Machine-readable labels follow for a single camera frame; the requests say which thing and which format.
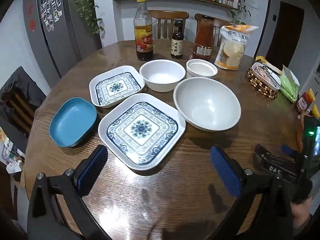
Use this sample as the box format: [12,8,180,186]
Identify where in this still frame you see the small dark soy sauce bottle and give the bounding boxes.
[171,19,185,60]

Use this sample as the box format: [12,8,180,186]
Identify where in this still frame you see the white oblong tray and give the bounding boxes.
[251,62,282,90]

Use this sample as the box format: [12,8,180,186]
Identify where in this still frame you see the flour bag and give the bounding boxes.
[214,25,259,71]

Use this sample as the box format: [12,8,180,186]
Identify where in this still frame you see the metal tongs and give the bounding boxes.
[262,65,281,89]

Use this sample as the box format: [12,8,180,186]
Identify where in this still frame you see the medium white bowl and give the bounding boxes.
[139,59,186,92]

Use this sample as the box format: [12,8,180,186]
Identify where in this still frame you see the large blue patterned square plate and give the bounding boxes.
[98,93,187,172]

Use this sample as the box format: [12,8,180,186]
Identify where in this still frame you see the blue rounded square dish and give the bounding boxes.
[49,97,97,148]

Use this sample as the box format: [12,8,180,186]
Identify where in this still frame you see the grey refrigerator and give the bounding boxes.
[22,0,103,79]

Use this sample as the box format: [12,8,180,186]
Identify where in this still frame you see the red chili sauce jar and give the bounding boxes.
[296,92,313,114]

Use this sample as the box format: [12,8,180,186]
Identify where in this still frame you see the small blue patterned square plate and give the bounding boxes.
[89,65,146,109]

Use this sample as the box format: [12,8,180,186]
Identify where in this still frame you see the dark wooden door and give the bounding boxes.
[265,1,305,68]

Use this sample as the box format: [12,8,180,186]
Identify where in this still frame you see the red sauce bottle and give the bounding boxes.
[192,16,214,60]

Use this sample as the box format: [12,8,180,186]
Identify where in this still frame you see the beaded wooden trivet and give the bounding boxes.
[247,66,282,102]

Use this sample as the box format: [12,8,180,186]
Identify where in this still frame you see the person's right hand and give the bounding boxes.
[291,199,312,230]

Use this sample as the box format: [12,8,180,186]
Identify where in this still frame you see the large white bowl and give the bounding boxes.
[173,77,242,132]

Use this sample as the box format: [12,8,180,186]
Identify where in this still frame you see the smaller white ramekin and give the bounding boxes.
[188,60,216,75]

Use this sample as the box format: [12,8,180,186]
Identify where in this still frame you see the cluster of fridge photo magnets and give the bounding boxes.
[41,0,63,32]

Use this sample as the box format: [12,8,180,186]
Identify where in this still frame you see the wooden slatted chair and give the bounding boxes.
[6,91,37,134]

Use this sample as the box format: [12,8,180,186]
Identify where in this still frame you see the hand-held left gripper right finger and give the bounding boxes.
[210,144,294,240]

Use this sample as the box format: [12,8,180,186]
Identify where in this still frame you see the green packet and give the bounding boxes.
[280,65,300,103]

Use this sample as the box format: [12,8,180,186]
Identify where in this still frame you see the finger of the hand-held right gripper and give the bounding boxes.
[255,144,299,166]
[281,144,303,160]

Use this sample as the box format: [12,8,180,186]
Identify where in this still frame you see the dark jacket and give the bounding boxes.
[0,66,47,112]

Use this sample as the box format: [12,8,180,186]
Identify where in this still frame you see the hanging green vine plant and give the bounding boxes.
[70,0,104,34]

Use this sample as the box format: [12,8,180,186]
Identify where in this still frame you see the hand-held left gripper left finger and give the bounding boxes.
[27,144,110,240]

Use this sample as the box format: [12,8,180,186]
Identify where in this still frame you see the pile of small packets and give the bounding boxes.
[0,127,25,174]

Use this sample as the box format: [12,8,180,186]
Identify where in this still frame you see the yellow packet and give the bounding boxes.
[255,56,282,72]

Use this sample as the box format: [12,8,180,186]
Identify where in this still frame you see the yellow cap vinegar bottle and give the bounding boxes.
[134,0,154,61]

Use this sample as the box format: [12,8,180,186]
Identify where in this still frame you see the trailing green plant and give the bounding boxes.
[230,0,251,25]

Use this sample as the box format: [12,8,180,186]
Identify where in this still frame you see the small white ramekin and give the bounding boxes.
[186,59,218,79]

